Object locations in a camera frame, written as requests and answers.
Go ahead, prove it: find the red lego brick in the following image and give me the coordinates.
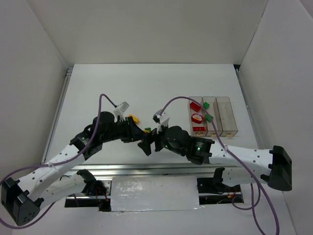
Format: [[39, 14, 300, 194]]
[[193, 126, 206, 132]]

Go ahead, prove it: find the red flower lego piece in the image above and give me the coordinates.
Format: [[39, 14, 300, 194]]
[[191, 113, 203, 124]]

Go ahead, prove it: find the small red lego piece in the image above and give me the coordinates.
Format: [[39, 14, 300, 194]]
[[190, 102, 201, 112]]

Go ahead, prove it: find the green 2x2 lego brick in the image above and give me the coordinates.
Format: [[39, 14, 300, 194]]
[[205, 114, 213, 123]]

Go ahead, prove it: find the small green lego brick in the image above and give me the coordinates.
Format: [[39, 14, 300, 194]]
[[203, 102, 210, 109]]

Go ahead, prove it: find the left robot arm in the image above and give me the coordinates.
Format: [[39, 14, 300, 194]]
[[0, 112, 151, 229]]

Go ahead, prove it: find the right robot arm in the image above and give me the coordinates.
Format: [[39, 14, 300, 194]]
[[138, 126, 292, 191]]

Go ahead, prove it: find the yellow sloped lego brick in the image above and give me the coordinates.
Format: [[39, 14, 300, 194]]
[[128, 115, 140, 124]]

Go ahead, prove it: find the white foil cover plate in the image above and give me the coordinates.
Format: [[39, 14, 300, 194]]
[[111, 176, 200, 212]]

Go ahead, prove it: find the middle clear container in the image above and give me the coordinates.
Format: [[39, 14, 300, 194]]
[[202, 96, 223, 137]]

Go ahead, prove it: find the right clear container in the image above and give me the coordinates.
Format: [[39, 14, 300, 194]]
[[216, 96, 238, 138]]

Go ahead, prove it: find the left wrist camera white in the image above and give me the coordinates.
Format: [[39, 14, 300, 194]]
[[113, 101, 129, 121]]

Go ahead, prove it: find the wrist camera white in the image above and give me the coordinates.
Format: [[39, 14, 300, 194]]
[[153, 110, 170, 134], [113, 101, 129, 121]]

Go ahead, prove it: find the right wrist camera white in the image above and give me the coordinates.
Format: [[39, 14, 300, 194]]
[[153, 110, 170, 134]]

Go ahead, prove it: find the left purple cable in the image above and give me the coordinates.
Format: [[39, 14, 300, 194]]
[[0, 94, 118, 229]]

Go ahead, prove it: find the purple cable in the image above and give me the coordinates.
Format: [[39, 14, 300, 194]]
[[0, 94, 118, 229], [158, 96, 281, 235]]

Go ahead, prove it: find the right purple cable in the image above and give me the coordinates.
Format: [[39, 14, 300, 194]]
[[158, 96, 281, 235]]

